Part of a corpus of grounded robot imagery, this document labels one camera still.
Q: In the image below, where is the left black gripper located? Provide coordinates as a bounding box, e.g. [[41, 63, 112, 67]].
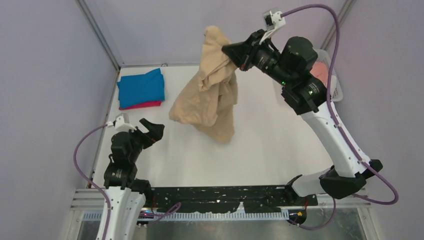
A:
[[127, 118, 164, 162]]

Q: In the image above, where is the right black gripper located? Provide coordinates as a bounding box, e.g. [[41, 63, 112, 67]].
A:
[[223, 28, 294, 87]]

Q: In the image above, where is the beige t shirt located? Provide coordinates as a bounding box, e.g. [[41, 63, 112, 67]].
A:
[[168, 25, 238, 144]]

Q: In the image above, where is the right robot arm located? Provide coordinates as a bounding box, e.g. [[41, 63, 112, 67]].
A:
[[221, 29, 383, 205]]

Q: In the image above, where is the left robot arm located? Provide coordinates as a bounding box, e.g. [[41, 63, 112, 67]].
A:
[[97, 113, 165, 240]]

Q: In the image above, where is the pink folded t shirt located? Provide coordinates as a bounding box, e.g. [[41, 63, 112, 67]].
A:
[[119, 101, 162, 111]]

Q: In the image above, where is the blue folded t shirt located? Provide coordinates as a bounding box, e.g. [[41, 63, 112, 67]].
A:
[[117, 68, 165, 109]]

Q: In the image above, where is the salmon t shirt in basket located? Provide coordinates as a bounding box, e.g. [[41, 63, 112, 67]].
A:
[[310, 61, 329, 87]]

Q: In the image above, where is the white plastic basket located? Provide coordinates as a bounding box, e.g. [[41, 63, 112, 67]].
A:
[[310, 48, 344, 102]]

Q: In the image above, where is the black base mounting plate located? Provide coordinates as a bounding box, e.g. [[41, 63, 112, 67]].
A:
[[144, 185, 318, 214]]

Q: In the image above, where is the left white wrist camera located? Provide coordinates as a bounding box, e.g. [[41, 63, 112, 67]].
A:
[[113, 112, 136, 132]]

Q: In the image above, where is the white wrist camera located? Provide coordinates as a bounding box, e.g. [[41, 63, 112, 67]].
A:
[[259, 7, 286, 45], [113, 112, 136, 132]]

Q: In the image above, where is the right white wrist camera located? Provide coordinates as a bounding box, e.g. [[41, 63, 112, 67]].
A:
[[259, 7, 286, 45]]

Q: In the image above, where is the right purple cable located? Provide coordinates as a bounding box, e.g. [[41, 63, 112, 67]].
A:
[[280, 3, 400, 206]]

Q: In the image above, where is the white slotted cable duct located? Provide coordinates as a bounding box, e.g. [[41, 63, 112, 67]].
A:
[[82, 210, 290, 222]]

